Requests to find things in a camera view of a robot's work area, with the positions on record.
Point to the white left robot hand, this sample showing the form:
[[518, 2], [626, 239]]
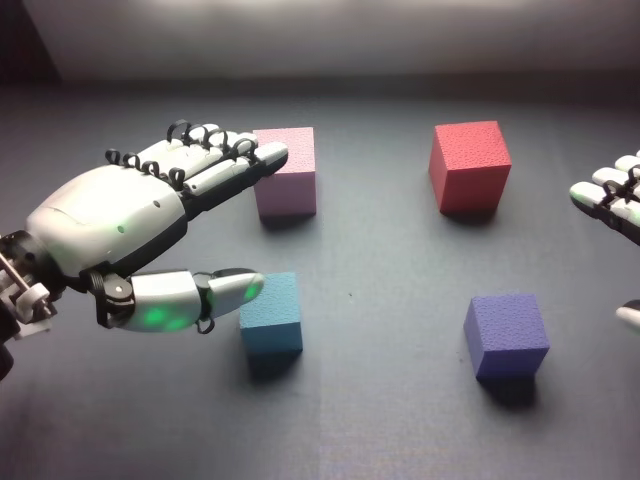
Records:
[[105, 215]]

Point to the red foam cube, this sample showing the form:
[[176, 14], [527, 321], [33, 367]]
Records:
[[470, 167]]

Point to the small blue cube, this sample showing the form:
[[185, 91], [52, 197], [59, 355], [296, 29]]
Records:
[[272, 320]]

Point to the grey table cloth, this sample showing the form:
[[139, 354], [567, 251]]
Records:
[[350, 400]]

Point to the small purple cube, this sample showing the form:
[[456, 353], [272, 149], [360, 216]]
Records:
[[507, 335]]

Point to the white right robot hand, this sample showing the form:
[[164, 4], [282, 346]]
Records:
[[617, 195]]

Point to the pink foam cube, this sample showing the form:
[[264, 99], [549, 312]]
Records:
[[290, 185]]

